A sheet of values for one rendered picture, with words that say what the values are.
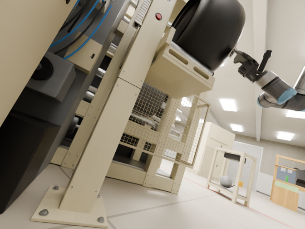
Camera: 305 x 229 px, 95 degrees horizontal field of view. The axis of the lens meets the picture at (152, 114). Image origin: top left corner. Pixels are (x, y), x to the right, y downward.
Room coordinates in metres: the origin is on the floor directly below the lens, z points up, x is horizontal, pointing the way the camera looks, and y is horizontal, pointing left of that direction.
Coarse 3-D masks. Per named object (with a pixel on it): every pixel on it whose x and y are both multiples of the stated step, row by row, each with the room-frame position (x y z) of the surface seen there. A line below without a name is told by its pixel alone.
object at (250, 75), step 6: (240, 66) 0.67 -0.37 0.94; (246, 66) 0.67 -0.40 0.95; (252, 66) 0.64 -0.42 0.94; (258, 66) 0.64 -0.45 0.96; (240, 72) 0.72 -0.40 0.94; (246, 72) 0.66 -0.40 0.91; (252, 72) 0.67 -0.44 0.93; (258, 72) 0.65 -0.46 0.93; (264, 72) 0.63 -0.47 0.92; (252, 78) 0.67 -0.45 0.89; (258, 78) 0.65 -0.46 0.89
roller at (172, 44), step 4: (172, 44) 0.64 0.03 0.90; (176, 44) 0.65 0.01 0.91; (176, 48) 0.65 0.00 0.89; (180, 48) 0.66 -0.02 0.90; (180, 52) 0.66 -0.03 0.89; (184, 52) 0.67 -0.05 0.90; (188, 56) 0.68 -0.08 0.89; (192, 56) 0.70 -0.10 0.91; (192, 60) 0.70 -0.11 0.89; (196, 60) 0.70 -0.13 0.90; (196, 64) 0.71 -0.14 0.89; (200, 64) 0.72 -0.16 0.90; (204, 68) 0.73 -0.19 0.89; (208, 68) 0.75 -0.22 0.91; (208, 72) 0.75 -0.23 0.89; (212, 72) 0.75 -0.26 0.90
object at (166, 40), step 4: (172, 28) 0.59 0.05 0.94; (168, 32) 0.60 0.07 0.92; (172, 32) 0.59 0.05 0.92; (164, 36) 0.64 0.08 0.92; (168, 36) 0.59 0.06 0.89; (172, 36) 0.59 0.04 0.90; (160, 40) 0.68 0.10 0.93; (164, 40) 0.61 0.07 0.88; (168, 40) 0.59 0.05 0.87; (160, 44) 0.66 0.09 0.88; (164, 44) 0.60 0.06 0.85; (168, 44) 0.59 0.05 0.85; (160, 48) 0.64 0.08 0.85; (156, 52) 0.69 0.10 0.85; (156, 56) 0.72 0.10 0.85; (152, 60) 0.77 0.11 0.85
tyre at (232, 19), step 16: (192, 0) 0.77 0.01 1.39; (208, 0) 0.57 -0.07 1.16; (224, 0) 0.56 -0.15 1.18; (192, 16) 0.93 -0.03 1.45; (208, 16) 0.58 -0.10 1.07; (224, 16) 0.58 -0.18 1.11; (240, 16) 0.61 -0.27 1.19; (176, 32) 1.04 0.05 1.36; (192, 32) 0.63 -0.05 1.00; (208, 32) 0.61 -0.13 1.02; (224, 32) 0.62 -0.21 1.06; (240, 32) 0.64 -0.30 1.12; (192, 48) 0.67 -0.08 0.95; (208, 48) 0.67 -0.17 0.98; (224, 48) 0.67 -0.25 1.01; (208, 64) 0.74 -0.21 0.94
